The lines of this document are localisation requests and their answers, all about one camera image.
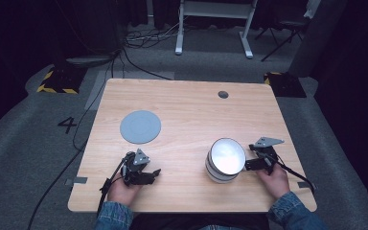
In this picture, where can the yellow black striped base plate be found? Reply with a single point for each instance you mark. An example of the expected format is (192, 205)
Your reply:
(62, 80)
(285, 84)

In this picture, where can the person's left hand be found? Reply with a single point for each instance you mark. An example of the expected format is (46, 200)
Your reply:
(121, 192)

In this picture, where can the white desk frame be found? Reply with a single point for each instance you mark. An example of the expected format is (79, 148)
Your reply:
(214, 12)

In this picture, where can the dark flat stand base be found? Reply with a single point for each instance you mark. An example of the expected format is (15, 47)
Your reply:
(89, 60)

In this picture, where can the person's right hand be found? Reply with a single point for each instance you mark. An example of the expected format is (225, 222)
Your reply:
(276, 182)

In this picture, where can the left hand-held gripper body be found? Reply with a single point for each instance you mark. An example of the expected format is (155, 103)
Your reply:
(139, 158)

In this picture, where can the black folding chair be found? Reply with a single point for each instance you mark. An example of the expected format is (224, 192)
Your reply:
(284, 30)

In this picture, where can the white striped cup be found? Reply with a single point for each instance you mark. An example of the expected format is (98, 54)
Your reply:
(226, 159)

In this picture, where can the grey tape piece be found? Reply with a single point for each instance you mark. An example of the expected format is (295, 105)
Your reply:
(76, 180)
(305, 185)

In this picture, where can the grey round coaster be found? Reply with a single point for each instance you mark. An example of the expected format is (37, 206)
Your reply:
(140, 126)

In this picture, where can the grey upright panel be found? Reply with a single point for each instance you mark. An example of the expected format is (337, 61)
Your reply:
(319, 35)

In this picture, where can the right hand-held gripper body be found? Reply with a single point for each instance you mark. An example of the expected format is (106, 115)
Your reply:
(266, 150)

